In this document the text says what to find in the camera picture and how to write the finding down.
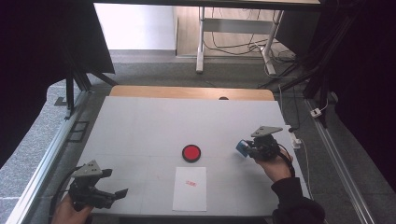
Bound red round ink pad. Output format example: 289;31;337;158
181;144;202;163

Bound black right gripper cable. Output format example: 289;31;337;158
278;143;297;179

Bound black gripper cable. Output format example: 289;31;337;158
278;143;297;179
48;166;82;224

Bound black floor cables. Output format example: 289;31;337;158
204;7;297;63

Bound black metal stand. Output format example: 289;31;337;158
258;12;359;129
64;55;120;120

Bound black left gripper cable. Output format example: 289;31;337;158
48;166;82;224

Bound white power strip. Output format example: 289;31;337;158
285;124;303;149

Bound person's left hand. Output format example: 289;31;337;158
50;195;93;224

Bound white desk frame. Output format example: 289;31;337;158
195;7;284;76

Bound white cable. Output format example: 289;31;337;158
300;139;313;200

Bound blue stamp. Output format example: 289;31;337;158
235;139;250;158

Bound black curtain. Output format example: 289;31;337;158
275;0;396;190
0;0;116;166

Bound white paper sheet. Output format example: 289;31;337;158
172;166;207;213

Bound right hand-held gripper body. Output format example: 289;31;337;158
250;125;284;161

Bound black floor bracket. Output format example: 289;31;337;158
68;120;91;144

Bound white table cover board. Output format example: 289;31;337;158
76;95;317;217

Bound person's right hand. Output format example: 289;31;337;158
255;152;295;183

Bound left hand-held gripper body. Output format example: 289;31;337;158
68;160;117;210

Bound aluminium rail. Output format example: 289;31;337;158
304;99;377;224
6;90;92;224

